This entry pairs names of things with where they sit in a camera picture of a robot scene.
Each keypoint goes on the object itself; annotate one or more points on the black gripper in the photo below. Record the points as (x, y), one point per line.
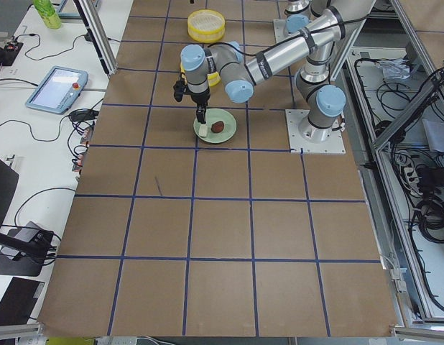
(200, 98)

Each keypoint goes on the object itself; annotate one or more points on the white bun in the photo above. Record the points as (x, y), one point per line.
(203, 130)

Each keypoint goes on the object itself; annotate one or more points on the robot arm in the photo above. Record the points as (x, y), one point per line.
(308, 7)
(311, 40)

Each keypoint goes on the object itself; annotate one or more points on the green plate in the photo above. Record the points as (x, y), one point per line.
(214, 115)

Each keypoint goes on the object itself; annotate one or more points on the brown bun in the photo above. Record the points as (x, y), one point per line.
(217, 127)

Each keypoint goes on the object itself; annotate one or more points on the teach pendant tablet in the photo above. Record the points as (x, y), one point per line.
(58, 90)

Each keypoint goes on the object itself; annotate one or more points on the green plastic bottle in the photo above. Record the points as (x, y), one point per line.
(47, 13)

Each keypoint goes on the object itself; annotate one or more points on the black monitor stand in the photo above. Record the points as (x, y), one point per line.
(25, 250)

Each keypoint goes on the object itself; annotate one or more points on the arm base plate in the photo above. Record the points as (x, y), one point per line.
(282, 30)
(306, 139)

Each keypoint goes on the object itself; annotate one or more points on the aluminium frame post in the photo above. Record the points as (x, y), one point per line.
(97, 34)

